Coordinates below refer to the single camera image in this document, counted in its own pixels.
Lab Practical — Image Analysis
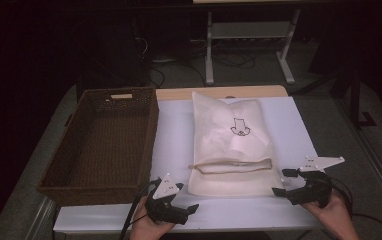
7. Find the beige mesh laundry bag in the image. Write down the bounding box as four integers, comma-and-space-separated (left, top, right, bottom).
187, 91, 284, 198

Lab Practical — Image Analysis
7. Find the black floor cable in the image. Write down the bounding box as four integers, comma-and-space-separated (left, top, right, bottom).
212, 49, 257, 71

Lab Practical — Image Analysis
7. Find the person's right hand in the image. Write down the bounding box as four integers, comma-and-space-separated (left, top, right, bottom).
300, 190, 361, 240

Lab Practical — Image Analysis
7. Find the right hand-held gripper cable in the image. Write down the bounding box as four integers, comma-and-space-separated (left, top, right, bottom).
328, 175, 382, 240

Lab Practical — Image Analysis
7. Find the hand-held gripper cable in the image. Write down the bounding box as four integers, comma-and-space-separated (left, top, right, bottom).
118, 177, 163, 240
328, 175, 382, 240

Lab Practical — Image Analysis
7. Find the left hand-held gripper cable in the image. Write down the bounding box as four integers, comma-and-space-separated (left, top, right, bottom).
118, 177, 163, 240

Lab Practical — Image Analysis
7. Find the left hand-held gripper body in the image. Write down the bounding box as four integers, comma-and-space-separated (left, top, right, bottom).
144, 172, 191, 226

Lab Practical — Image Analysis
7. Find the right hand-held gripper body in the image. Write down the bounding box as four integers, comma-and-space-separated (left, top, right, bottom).
288, 155, 346, 210

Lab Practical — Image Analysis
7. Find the white table mat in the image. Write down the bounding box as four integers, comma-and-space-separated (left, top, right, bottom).
52, 96, 344, 233

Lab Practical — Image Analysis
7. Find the black metal stand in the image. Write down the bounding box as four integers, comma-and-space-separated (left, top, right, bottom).
349, 68, 378, 130

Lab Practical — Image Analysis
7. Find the white metal desk frame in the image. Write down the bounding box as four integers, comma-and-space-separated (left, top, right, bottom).
204, 8, 302, 86

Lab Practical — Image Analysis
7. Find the brown wicker basket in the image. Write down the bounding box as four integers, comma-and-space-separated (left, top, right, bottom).
36, 86, 160, 207

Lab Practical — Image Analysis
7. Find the person's left hand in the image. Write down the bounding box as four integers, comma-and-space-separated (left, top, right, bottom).
128, 195, 177, 240

